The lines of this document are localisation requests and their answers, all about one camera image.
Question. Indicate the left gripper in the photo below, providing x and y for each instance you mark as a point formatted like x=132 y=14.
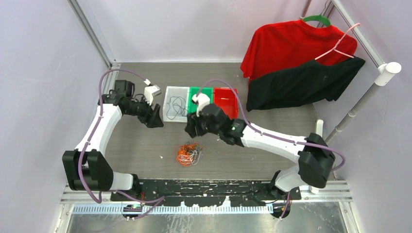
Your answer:
x=151 y=117

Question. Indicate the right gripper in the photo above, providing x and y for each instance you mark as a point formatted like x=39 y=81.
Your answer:
x=191 y=127

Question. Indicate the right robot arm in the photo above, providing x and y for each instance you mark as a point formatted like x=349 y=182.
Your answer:
x=313 y=159

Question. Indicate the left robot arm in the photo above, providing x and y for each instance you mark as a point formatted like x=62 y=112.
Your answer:
x=85 y=166

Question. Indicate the green plastic bin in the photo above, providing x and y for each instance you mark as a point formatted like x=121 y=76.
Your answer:
x=194 y=90

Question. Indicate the white plastic bin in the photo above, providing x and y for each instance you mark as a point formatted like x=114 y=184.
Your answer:
x=175 y=105

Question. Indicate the red plastic bin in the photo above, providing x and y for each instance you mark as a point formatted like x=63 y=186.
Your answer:
x=225 y=99

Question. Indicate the red t-shirt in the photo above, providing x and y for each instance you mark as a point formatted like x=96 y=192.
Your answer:
x=290 y=44

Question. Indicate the black t-shirt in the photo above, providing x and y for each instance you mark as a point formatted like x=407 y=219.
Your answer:
x=308 y=83

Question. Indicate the pink clothes hanger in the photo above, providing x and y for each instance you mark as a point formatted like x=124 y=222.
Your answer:
x=334 y=49

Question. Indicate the green clothes hanger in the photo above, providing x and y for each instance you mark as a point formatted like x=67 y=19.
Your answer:
x=318 y=18

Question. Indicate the metal clothes rack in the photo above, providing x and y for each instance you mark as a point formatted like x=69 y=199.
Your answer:
x=376 y=142

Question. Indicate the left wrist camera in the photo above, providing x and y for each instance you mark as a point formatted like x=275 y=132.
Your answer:
x=150 y=92

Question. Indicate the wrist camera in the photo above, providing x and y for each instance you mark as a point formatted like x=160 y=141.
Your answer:
x=150 y=92
x=201 y=100

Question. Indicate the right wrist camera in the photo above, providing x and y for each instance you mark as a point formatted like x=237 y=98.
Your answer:
x=201 y=100

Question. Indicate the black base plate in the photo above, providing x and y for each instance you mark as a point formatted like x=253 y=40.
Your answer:
x=206 y=193

